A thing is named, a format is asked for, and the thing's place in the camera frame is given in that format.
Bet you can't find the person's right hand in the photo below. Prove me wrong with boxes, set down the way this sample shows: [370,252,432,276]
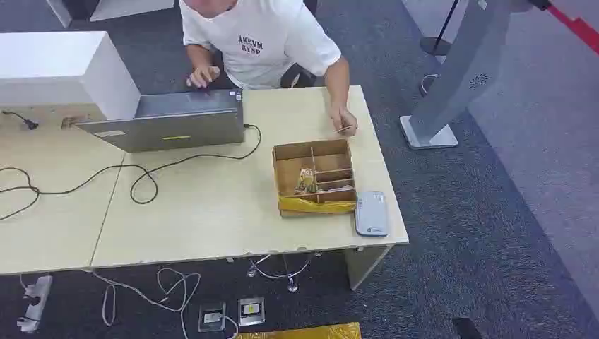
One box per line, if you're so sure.
[186,65,221,89]

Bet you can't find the person's left hand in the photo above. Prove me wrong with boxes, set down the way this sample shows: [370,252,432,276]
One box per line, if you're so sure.
[328,102,359,138]

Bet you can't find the grey laptop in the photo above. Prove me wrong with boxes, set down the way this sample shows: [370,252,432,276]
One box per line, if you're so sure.
[74,88,246,154]

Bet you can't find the black chair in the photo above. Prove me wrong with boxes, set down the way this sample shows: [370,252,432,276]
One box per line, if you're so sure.
[280,62,318,90]

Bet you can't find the person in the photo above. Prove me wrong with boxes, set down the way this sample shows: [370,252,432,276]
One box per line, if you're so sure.
[179,0,359,138]

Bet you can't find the wooden compartment box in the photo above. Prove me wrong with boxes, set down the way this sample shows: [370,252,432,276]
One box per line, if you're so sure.
[271,138,358,218]

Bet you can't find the colourful printed card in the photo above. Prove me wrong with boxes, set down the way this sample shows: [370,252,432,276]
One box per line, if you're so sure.
[294,167,319,196]

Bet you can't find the grey-white card reader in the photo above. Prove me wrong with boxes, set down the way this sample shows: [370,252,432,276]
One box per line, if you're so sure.
[354,190,390,238]

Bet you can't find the white cabinet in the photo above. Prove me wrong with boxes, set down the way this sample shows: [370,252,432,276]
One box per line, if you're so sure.
[45,0,177,29]

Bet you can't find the grey kiosk stand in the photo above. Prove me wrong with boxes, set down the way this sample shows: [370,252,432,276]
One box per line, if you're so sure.
[399,0,535,151]

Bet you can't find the large pale desk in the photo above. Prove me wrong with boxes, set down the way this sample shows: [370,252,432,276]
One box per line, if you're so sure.
[89,84,410,292]

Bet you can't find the white box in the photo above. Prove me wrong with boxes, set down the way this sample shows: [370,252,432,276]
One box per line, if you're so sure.
[0,30,142,121]

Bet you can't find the floor socket with yellow label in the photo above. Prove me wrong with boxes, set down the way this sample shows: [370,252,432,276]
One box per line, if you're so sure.
[237,296,266,328]

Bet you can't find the yellow plastic bag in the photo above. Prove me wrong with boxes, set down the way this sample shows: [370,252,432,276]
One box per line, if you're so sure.
[233,321,362,339]

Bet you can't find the small pale desk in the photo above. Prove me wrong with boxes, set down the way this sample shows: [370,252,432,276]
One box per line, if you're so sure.
[0,103,128,277]

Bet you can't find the floor socket with white plug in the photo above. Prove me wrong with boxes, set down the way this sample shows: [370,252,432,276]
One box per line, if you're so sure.
[198,301,227,333]

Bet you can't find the red barrier belt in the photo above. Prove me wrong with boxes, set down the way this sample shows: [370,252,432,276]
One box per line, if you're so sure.
[545,2,599,56]

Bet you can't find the white power strip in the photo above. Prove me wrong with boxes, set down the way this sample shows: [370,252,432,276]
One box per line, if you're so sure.
[16,274,54,335]

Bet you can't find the grey cable loop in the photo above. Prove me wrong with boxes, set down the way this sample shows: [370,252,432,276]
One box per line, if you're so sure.
[420,73,440,97]

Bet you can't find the long black cable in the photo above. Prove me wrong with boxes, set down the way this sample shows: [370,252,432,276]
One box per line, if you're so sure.
[0,124,263,222]

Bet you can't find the black stanchion post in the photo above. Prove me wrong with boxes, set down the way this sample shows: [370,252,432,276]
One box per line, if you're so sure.
[419,0,463,57]

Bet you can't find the thin white hanging cables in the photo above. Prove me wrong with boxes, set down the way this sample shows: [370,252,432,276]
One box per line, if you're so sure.
[247,253,322,294]

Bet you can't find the short black plug cable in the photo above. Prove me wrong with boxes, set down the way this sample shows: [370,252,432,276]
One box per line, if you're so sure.
[1,109,40,131]

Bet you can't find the white floor cable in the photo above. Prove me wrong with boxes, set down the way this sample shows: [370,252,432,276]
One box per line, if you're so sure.
[90,267,240,339]

